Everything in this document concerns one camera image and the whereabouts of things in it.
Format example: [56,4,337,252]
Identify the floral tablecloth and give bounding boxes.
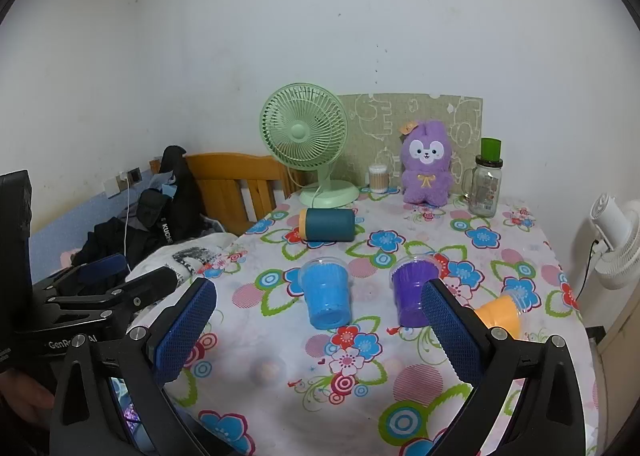
[162,193,601,456]

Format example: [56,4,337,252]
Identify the cotton swab jar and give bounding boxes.
[368,164,390,195]

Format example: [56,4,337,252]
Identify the dark teal cup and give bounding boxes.
[298,207,356,243]

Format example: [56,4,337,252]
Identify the wooden headboard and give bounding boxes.
[150,152,307,237]

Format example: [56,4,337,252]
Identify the green cartoon printed board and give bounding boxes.
[336,93,484,198]

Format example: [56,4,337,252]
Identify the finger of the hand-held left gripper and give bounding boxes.
[45,266,179,323]
[50,253,130,298]

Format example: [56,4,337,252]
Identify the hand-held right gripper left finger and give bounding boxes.
[49,277,218,456]

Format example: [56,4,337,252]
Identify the black fan cable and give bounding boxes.
[574,236,602,309]

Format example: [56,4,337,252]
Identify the white fan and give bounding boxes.
[588,193,640,293]

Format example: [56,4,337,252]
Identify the purple cup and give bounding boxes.
[389,256,442,328]

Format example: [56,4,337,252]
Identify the person's left hand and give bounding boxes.
[0,370,57,433]

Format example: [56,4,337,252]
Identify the orange cup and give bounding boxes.
[474,293,531,341]

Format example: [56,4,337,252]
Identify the black clothes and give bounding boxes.
[69,215,166,283]

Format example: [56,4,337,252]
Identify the white charging cable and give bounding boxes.
[116,171,140,259]

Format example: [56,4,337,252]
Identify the glass jar with green lid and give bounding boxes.
[461,137,505,217]

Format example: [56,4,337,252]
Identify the purple plush toy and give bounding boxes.
[398,119,455,207]

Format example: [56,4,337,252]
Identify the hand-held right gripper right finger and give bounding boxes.
[421,279,586,456]

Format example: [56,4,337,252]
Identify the white printed cloth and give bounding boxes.
[125,233,247,288]

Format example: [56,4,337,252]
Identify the blue cup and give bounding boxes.
[299,259,350,330]

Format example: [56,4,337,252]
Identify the green desk fan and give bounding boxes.
[259,83,361,209]

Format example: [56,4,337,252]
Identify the black bag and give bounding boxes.
[137,145,204,258]

